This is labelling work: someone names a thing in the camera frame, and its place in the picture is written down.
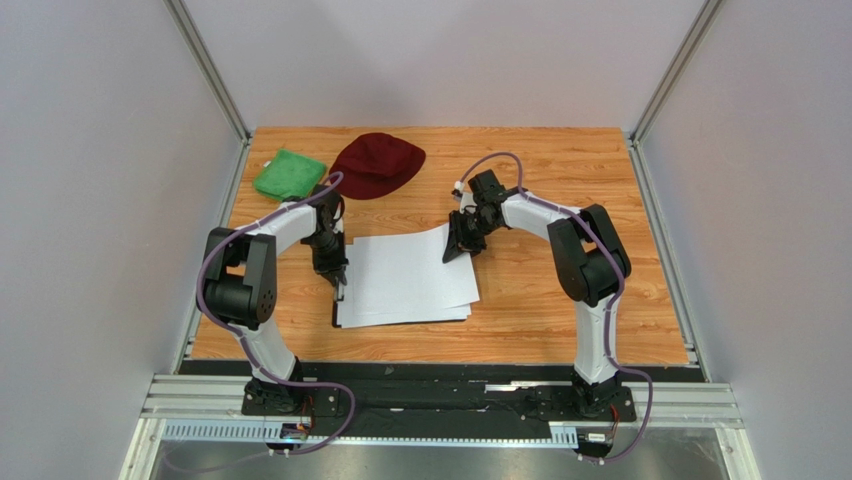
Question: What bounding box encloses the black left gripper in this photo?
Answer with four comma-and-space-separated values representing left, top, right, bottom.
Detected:
306, 229, 350, 286

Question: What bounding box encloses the black clipboard folder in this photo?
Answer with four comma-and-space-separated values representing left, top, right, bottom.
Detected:
332, 285, 472, 329

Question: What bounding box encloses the white paper sheet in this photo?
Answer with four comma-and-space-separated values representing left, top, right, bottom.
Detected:
332, 226, 479, 329
348, 223, 480, 315

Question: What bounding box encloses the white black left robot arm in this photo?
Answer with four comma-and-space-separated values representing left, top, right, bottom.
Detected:
196, 186, 348, 414

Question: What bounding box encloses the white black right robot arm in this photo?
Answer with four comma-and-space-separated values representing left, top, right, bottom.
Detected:
442, 170, 631, 418

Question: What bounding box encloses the green folded cloth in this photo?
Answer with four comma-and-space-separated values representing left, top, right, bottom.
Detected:
253, 149, 326, 202

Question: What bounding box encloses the dark red cap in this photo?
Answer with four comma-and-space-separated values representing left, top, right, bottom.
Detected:
329, 132, 426, 200

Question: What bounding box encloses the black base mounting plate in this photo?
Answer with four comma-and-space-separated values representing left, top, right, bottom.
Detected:
178, 360, 704, 440

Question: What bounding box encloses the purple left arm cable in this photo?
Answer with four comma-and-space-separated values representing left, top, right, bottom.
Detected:
159, 170, 357, 467

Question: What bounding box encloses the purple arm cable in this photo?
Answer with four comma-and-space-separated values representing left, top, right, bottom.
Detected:
453, 151, 655, 465
159, 170, 357, 467

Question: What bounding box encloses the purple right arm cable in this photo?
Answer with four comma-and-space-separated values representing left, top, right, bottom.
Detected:
453, 151, 655, 465

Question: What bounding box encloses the aluminium frame rail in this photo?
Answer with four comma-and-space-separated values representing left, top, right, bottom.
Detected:
120, 360, 760, 479

